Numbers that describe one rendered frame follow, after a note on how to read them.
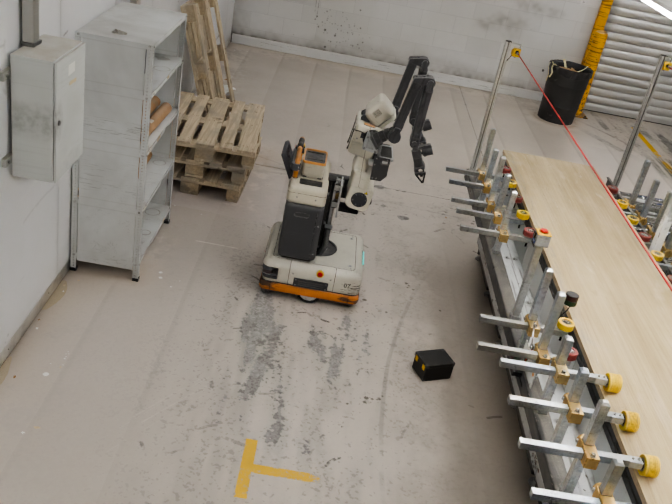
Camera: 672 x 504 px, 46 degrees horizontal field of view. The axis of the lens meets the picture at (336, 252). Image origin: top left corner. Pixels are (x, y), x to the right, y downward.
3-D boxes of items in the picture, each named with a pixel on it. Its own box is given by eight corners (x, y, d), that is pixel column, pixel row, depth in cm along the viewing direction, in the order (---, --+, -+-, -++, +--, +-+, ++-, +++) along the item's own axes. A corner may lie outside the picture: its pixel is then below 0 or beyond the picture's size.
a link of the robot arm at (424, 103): (425, 74, 461) (427, 80, 451) (435, 76, 461) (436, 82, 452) (408, 142, 481) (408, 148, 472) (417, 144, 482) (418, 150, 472)
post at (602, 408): (560, 499, 303) (602, 403, 280) (558, 493, 306) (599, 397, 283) (569, 501, 303) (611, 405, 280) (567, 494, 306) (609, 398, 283)
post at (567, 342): (533, 425, 350) (566, 338, 327) (531, 420, 353) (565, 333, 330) (540, 427, 350) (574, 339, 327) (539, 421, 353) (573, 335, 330)
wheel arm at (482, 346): (476, 351, 358) (478, 344, 356) (475, 347, 361) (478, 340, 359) (568, 368, 360) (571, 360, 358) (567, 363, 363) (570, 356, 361)
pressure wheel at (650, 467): (648, 456, 286) (638, 451, 294) (644, 478, 285) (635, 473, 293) (663, 458, 286) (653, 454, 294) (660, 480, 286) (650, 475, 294)
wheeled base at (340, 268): (257, 291, 518) (262, 258, 506) (268, 247, 574) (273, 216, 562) (357, 309, 521) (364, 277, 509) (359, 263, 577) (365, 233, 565)
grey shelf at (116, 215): (69, 270, 507) (74, 31, 434) (110, 211, 586) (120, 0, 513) (137, 282, 509) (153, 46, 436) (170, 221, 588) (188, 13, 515)
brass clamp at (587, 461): (581, 467, 285) (585, 457, 283) (572, 442, 297) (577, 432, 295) (597, 470, 286) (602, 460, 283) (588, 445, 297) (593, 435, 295)
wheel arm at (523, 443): (518, 449, 287) (521, 441, 285) (516, 442, 290) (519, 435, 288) (650, 471, 289) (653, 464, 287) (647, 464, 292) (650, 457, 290)
